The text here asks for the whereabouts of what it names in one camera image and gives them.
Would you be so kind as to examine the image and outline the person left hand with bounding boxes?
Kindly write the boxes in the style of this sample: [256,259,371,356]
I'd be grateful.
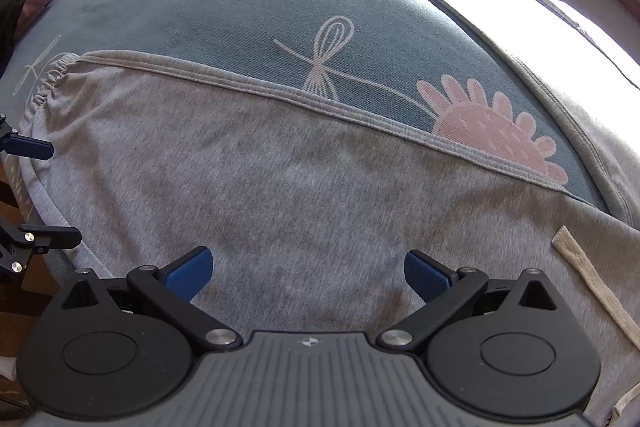
[1,0,53,74]

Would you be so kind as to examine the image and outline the grey sweatpants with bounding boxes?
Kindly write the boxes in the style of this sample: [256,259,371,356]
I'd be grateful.
[16,0,640,427]

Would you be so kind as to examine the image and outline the teal floral bed sheet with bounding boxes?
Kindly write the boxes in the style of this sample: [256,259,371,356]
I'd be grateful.
[0,0,640,287]

